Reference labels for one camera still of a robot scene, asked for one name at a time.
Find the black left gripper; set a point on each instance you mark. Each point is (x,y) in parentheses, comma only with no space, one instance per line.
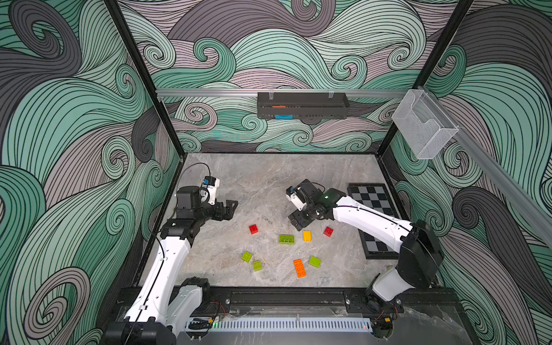
(227,210)

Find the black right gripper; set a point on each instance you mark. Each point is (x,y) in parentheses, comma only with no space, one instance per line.
(302,214)

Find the yellow lego brick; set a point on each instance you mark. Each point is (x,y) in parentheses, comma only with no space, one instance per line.
(307,237)

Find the long green lego brick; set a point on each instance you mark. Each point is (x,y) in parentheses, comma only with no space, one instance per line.
(286,239)

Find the green sloped lego brick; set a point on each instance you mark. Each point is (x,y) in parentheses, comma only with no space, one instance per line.
(314,262)

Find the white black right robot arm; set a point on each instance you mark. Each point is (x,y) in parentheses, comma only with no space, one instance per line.
(419,252)

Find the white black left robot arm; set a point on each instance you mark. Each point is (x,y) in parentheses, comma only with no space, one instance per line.
(156,317)

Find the red lego brick right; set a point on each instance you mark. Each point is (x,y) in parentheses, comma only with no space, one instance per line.
(328,232)

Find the red lego brick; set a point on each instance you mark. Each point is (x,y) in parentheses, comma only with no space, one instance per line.
(328,232)
(253,229)

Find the red lego brick left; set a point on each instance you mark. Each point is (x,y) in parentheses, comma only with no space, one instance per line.
(253,229)

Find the orange flat lego plate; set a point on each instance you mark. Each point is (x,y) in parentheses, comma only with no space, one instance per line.
(299,268)

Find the small green lego brick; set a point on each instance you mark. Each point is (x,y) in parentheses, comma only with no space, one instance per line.
(247,256)
(257,265)

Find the black white chessboard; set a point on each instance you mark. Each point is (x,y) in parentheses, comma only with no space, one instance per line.
(376,196)

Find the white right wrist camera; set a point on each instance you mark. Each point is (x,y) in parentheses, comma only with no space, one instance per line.
(297,197)

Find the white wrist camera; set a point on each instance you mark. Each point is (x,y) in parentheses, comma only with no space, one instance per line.
(297,197)
(211,184)

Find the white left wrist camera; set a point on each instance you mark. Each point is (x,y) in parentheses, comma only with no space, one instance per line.
(211,184)

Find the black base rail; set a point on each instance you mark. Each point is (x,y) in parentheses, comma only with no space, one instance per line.
(237,301)

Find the white slotted cable duct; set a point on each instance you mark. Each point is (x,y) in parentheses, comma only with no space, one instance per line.
(297,324)

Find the black wall tray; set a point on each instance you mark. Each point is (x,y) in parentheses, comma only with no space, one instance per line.
(309,106)

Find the aluminium rail back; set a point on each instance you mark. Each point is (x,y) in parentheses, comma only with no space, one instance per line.
(217,92)

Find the aluminium rail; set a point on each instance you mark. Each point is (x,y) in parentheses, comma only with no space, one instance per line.
(217,92)
(475,136)

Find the black left corner post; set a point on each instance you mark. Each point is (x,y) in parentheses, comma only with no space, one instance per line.
(124,32)

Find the black corner post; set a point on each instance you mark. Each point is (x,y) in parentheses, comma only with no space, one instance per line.
(444,40)
(124,32)

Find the clear plastic wall box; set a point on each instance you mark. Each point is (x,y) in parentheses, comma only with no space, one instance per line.
(424,123)

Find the black right corner post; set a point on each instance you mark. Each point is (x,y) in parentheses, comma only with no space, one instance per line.
(444,40)

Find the aluminium rail right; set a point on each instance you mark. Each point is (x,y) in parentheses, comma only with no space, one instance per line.
(475,136)

